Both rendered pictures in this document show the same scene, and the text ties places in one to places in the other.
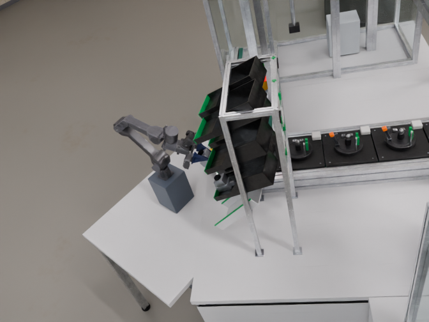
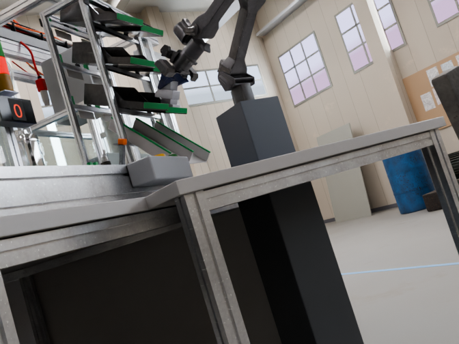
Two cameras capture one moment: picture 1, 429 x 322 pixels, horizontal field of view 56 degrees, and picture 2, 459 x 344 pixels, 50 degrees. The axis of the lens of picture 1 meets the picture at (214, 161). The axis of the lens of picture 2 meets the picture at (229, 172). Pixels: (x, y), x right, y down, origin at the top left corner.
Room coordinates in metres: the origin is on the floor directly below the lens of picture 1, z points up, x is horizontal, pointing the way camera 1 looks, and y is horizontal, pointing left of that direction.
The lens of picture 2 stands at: (2.98, 0.23, 0.76)
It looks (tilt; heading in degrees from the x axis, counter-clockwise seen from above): 5 degrees up; 183
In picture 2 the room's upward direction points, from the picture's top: 17 degrees counter-clockwise
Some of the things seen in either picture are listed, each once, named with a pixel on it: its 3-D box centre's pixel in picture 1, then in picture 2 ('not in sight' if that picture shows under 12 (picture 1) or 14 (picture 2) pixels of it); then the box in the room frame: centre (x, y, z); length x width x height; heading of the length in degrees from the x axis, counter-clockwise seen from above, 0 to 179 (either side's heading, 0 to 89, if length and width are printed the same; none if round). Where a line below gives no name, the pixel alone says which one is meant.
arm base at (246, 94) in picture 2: (164, 170); (242, 97); (1.54, 0.26, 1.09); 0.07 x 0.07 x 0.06; 37
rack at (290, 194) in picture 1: (265, 163); (118, 113); (1.19, -0.20, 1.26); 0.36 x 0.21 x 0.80; 163
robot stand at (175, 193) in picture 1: (171, 187); (256, 138); (1.54, 0.26, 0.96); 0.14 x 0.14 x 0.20; 37
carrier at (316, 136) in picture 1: (298, 145); not in sight; (1.50, -0.43, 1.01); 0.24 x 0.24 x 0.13; 73
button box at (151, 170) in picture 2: not in sight; (161, 170); (1.72, -0.01, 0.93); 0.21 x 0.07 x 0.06; 163
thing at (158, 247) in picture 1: (184, 205); (259, 179); (1.50, 0.23, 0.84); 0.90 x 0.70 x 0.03; 127
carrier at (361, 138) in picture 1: (348, 140); not in sight; (1.43, -0.66, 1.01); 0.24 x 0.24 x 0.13; 73
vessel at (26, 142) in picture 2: not in sight; (27, 156); (0.77, -0.77, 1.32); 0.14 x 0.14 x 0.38
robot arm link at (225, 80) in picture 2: (161, 161); (235, 79); (1.54, 0.25, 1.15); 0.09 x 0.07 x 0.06; 132
